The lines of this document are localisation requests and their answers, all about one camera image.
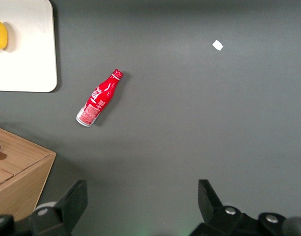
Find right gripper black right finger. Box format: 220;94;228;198
189;179;288;236

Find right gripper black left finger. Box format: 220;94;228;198
28;179;88;236

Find wooden drawer cabinet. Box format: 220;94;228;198
0;124;57;222

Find white paper scrap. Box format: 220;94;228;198
212;39;224;52

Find cream rectangular tray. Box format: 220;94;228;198
0;0;58;93

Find red coke bottle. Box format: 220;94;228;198
75;69;124;128

